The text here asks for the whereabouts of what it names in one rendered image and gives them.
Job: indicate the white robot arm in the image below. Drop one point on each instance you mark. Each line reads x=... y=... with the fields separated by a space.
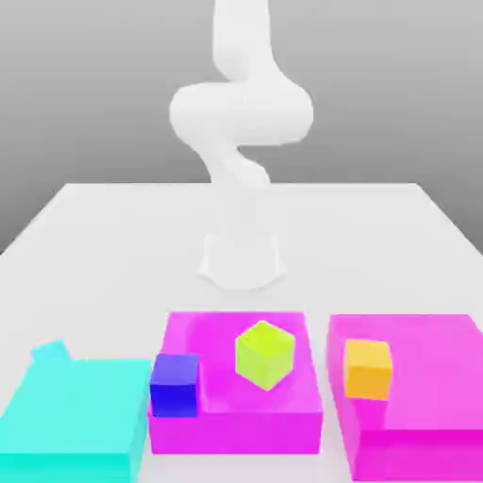
x=241 y=113

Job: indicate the small yellow-green cube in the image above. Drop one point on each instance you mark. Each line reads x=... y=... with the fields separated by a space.
x=264 y=354

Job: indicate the small blue cube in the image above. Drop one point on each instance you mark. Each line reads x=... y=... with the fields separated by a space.
x=173 y=388

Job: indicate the small orange cube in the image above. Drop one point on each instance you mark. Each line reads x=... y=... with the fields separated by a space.
x=368 y=369

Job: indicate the small cyan cube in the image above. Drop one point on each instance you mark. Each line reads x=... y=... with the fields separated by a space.
x=51 y=351

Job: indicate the large magenta box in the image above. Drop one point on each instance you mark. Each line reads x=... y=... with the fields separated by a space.
x=241 y=426
x=426 y=396

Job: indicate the large cyan box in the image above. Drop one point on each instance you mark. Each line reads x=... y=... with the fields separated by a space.
x=71 y=415

